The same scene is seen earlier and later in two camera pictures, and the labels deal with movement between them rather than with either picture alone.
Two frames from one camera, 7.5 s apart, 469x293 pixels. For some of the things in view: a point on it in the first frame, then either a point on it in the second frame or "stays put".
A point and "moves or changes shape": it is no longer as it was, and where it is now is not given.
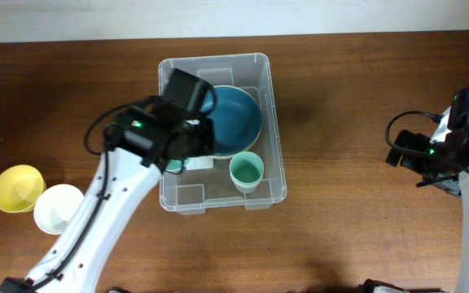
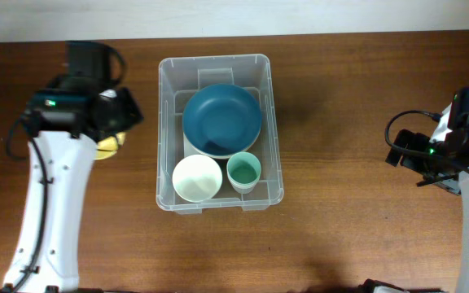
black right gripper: (417, 142) stays put
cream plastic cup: (246, 189) stays put
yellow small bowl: (17, 188) moves or changes shape
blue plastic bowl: (237, 119) stays put
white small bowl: (55, 206) moves or changes shape
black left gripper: (206, 127) → (135, 112)
